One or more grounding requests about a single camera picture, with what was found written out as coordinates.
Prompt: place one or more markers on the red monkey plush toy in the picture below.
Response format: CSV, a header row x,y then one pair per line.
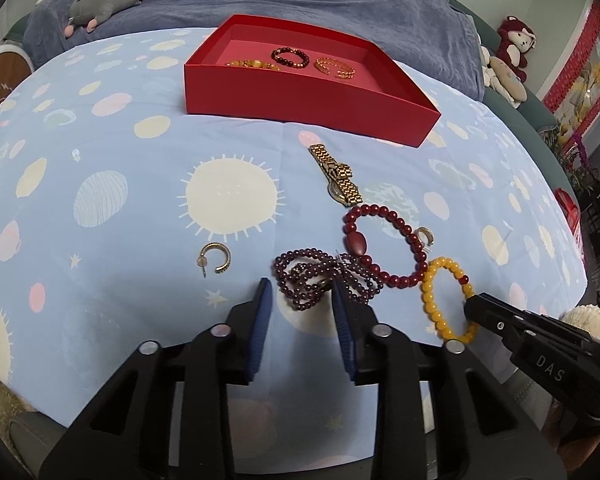
x,y
512,42

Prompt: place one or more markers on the red bead curtain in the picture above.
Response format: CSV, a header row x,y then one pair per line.
x,y
577,60

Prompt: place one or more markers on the round wooden side table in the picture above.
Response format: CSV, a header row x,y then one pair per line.
x,y
2,75

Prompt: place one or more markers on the grey plush toy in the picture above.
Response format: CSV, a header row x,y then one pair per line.
x,y
105,2

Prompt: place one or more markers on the gold hoop earring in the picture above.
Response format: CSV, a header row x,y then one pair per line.
x,y
426,235
223,260

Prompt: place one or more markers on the yellow flower plant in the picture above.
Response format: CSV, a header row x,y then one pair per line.
x,y
577,132

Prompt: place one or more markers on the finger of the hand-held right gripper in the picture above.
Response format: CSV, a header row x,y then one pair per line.
x,y
490,317

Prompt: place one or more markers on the white fluffy plush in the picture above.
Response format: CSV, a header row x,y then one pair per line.
x,y
585,320

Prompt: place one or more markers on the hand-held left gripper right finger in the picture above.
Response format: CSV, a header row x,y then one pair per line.
x,y
343,330

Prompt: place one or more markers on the red cardboard box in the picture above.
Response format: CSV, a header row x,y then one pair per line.
x,y
305,92

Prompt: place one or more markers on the light blue printed sheet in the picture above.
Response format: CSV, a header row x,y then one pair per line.
x,y
130,200

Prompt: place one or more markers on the gold wristwatch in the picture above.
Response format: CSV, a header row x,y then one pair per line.
x,y
336,172

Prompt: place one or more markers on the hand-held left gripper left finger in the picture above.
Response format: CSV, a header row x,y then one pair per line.
x,y
261,330

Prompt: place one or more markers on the beige plush toy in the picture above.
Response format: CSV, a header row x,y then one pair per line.
x,y
505,77

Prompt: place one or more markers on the purple garnet bead strand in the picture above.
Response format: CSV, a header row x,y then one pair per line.
x,y
305,280

